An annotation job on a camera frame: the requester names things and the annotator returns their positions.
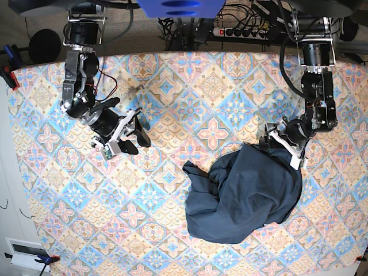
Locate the dark navy t-shirt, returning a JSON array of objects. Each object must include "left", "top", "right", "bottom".
[{"left": 182, "top": 144, "right": 302, "bottom": 244}]

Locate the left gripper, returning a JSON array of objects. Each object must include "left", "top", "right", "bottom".
[{"left": 259, "top": 117, "right": 311, "bottom": 159}]

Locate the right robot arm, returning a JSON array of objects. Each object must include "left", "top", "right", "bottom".
[{"left": 60, "top": 1, "right": 151, "bottom": 160}]

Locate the white wall outlet box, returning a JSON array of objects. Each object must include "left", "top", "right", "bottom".
[{"left": 5, "top": 237, "right": 47, "bottom": 271}]

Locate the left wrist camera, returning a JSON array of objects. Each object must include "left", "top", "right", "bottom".
[{"left": 289, "top": 155, "right": 308, "bottom": 170}]

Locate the white power strip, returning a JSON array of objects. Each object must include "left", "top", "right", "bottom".
[{"left": 212, "top": 27, "right": 266, "bottom": 39}]

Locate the blue orange clamp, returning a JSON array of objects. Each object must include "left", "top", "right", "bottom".
[
  {"left": 4, "top": 253, "right": 60, "bottom": 275},
  {"left": 1, "top": 44, "right": 22, "bottom": 91}
]

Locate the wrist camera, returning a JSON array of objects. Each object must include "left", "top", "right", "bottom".
[
  {"left": 289, "top": 155, "right": 308, "bottom": 170},
  {"left": 101, "top": 141, "right": 121, "bottom": 160}
]

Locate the blue orange clamp top left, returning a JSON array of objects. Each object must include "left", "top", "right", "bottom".
[{"left": 1, "top": 44, "right": 22, "bottom": 91}]

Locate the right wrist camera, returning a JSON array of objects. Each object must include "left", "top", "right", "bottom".
[{"left": 101, "top": 141, "right": 121, "bottom": 160}]

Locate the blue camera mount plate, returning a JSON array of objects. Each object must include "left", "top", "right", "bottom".
[{"left": 137, "top": 0, "right": 225, "bottom": 19}]

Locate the patterned colourful tablecloth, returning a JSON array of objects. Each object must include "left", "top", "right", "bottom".
[{"left": 7, "top": 52, "right": 367, "bottom": 275}]

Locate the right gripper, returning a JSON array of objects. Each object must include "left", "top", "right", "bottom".
[{"left": 87, "top": 108, "right": 151, "bottom": 155}]

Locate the blue orange clamp bottom left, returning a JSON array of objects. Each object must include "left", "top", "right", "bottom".
[{"left": 4, "top": 253, "right": 60, "bottom": 275}]

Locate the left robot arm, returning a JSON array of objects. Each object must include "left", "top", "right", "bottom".
[{"left": 259, "top": 1, "right": 338, "bottom": 164}]

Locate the orange clamp bottom right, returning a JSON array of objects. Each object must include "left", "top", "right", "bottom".
[{"left": 355, "top": 256, "right": 367, "bottom": 262}]

